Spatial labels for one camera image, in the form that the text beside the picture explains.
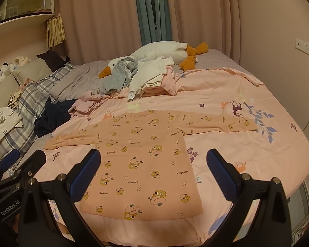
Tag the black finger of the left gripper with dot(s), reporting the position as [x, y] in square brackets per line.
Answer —
[9, 160]

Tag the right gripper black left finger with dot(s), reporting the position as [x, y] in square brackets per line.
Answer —
[37, 225]

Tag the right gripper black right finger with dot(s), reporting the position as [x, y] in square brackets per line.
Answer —
[271, 225]

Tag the peach cartoon print shirt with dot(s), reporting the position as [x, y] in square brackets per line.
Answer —
[145, 171]

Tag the white folded clothes stack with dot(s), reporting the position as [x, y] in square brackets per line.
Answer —
[9, 119]

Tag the navy blue garment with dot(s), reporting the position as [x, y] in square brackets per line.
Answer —
[53, 116]

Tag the beige headboard cushion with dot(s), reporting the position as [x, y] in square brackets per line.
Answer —
[35, 70]

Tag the plaid blue white blanket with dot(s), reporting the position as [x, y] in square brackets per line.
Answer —
[30, 107]

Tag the pink printed bed sheet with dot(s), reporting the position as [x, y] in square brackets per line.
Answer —
[277, 148]

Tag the panda plush toy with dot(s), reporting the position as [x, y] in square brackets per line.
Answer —
[4, 72]

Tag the pink garment pile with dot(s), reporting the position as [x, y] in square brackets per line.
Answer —
[90, 101]

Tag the dark brown pillow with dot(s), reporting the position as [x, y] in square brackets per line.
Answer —
[53, 60]

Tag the yellow hanging fabric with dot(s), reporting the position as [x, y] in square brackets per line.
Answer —
[55, 33]

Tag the grey garment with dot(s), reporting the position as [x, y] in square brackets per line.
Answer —
[122, 71]

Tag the white folded garment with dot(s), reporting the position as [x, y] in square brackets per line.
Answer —
[150, 72]

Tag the pink curtain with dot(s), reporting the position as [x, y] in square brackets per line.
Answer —
[106, 29]

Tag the white goose plush toy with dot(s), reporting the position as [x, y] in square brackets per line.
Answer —
[182, 54]

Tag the white wall shelf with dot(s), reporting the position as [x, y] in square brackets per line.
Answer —
[23, 0]

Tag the white wall socket strip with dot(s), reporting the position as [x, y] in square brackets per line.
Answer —
[302, 46]

